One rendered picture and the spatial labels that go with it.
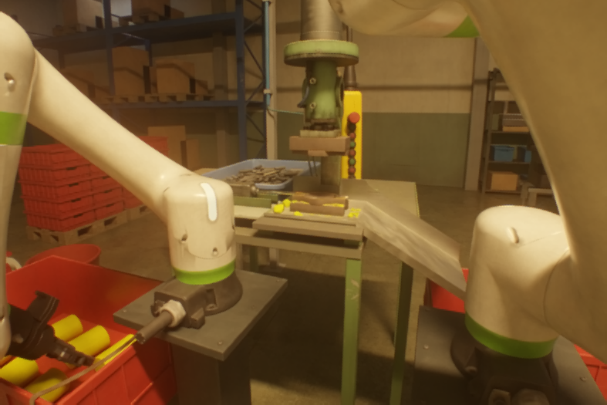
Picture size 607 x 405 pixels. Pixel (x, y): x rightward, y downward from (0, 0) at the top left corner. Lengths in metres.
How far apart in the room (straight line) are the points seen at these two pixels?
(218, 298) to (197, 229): 0.15
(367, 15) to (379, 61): 5.89
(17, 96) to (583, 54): 0.60
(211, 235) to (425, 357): 0.42
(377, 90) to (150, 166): 5.62
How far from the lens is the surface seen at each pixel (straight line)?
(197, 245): 0.63
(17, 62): 0.58
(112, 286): 1.17
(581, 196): 0.30
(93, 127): 0.73
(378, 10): 0.33
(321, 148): 0.93
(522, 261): 0.47
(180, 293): 0.65
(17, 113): 0.59
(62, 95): 0.73
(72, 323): 1.24
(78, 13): 8.23
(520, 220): 0.49
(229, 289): 0.69
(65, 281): 1.35
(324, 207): 0.96
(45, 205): 4.05
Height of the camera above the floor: 1.30
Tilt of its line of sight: 11 degrees down
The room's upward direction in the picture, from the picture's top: straight up
